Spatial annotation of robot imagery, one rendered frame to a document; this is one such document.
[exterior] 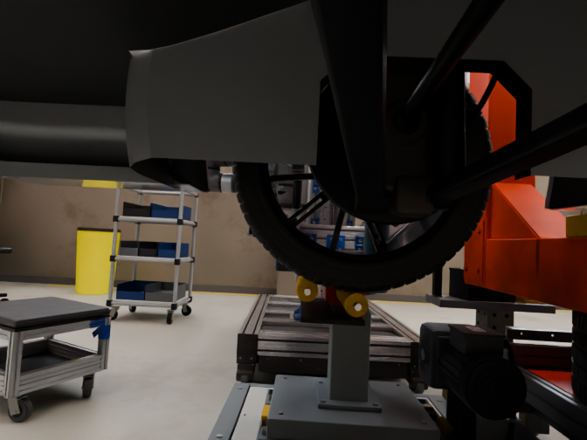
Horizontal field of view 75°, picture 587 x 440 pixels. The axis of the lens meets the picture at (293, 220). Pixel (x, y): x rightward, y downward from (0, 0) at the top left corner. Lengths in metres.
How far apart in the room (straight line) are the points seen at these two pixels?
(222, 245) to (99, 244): 1.31
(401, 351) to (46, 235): 4.45
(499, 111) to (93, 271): 3.82
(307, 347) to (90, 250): 3.02
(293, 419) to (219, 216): 3.81
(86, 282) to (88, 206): 1.13
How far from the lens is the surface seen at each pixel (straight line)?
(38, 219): 5.44
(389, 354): 1.81
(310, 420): 1.00
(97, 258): 4.34
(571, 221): 1.06
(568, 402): 1.28
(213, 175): 1.49
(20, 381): 1.61
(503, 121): 1.48
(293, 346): 1.74
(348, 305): 0.95
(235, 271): 4.62
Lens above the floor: 0.64
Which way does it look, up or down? 3 degrees up
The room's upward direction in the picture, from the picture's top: 3 degrees clockwise
